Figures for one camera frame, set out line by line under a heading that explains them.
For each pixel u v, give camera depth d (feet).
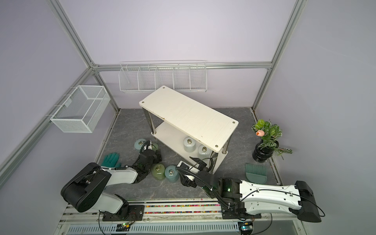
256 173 2.85
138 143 2.92
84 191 1.44
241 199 1.58
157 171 2.62
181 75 3.25
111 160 3.00
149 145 2.60
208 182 1.54
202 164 2.14
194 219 2.42
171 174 2.58
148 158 2.32
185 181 1.99
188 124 2.19
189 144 2.75
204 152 2.65
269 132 2.33
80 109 2.76
